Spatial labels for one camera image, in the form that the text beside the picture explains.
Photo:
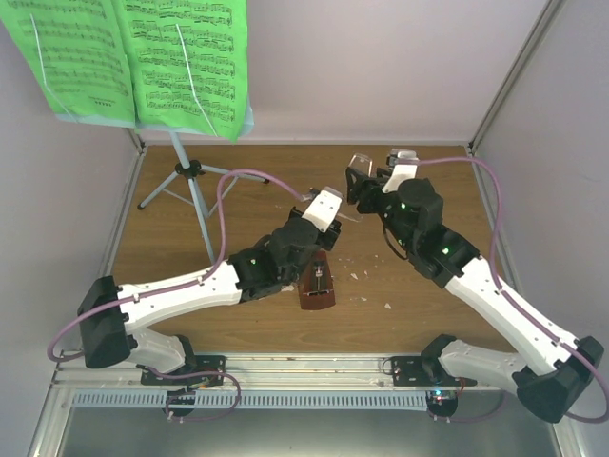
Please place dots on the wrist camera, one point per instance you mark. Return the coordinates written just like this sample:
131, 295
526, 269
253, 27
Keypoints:
401, 165
323, 207

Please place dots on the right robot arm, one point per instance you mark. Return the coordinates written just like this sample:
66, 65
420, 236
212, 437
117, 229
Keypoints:
548, 369

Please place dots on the light blue music stand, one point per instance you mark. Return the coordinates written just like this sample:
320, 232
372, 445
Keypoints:
191, 170

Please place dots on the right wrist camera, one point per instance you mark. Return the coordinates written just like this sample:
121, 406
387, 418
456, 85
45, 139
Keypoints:
401, 165

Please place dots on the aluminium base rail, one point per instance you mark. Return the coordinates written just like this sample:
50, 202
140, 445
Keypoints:
266, 371

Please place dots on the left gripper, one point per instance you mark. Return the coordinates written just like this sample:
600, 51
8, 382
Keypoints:
333, 234

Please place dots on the green sheet music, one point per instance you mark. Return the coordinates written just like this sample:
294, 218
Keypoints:
75, 51
188, 64

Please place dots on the left green sheet music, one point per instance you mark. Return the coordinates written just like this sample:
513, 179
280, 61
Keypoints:
75, 51

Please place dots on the grey slotted cable duct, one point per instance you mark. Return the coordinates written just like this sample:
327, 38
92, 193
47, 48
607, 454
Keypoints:
255, 399

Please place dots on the clear metronome cover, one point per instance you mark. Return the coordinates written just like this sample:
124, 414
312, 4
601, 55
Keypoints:
361, 163

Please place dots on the wooden metronome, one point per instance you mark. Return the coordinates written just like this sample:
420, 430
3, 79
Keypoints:
316, 287

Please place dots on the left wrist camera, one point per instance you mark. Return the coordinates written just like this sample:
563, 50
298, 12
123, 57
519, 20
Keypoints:
323, 207

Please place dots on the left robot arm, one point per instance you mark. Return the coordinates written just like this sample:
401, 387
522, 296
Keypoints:
116, 320

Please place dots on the right green sheet music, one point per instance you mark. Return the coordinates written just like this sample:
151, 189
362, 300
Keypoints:
188, 64

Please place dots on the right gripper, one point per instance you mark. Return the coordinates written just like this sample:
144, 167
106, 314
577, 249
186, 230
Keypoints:
364, 185

